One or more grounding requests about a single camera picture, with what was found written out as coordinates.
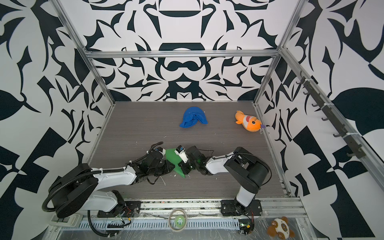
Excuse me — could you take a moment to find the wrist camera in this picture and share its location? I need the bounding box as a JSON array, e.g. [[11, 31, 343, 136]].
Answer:
[[175, 145, 189, 163], [156, 147, 166, 159]]

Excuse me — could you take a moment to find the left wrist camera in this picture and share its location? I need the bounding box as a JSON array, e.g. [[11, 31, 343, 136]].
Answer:
[[156, 147, 166, 159]]

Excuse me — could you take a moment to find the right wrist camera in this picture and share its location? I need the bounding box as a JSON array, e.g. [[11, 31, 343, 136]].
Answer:
[[175, 145, 189, 163]]

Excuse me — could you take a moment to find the brown white plush toy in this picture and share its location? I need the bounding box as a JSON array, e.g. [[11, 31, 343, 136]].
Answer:
[[267, 217, 295, 240]]

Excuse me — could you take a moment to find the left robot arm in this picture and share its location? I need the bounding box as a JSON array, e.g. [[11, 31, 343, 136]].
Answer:
[[42, 148, 175, 218]]

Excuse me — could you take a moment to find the orange fish plush toy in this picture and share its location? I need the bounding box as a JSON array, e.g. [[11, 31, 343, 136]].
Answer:
[[235, 111, 266, 133]]

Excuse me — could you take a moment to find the black base cable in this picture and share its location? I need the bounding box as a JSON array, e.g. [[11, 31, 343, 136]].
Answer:
[[86, 209, 133, 238]]

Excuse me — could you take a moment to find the small black electronics box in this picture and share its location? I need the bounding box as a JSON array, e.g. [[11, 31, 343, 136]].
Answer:
[[239, 219, 255, 235]]

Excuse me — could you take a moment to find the white power strip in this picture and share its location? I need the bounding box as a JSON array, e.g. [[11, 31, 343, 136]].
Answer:
[[49, 214, 83, 228]]

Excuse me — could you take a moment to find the green square paper sheet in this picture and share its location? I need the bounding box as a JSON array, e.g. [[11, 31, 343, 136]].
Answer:
[[166, 149, 185, 178]]

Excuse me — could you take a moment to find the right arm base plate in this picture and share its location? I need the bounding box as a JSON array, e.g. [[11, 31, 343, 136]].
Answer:
[[221, 200, 263, 217]]

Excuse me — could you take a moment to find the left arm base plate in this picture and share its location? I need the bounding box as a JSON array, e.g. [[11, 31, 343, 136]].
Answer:
[[97, 201, 142, 218]]

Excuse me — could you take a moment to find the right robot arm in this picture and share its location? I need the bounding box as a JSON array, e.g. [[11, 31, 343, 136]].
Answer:
[[175, 146, 272, 209]]

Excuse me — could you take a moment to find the aluminium front rail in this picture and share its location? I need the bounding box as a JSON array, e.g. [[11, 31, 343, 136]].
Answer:
[[53, 196, 308, 220]]

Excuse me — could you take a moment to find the black hook rail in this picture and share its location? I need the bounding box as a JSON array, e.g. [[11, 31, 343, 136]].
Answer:
[[297, 71, 367, 159]]

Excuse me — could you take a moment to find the blue crumpled cloth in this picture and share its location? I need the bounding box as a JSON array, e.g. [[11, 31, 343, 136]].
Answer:
[[180, 107, 208, 129]]

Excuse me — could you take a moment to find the white tape roll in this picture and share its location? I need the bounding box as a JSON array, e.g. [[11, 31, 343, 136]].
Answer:
[[168, 208, 188, 232]]

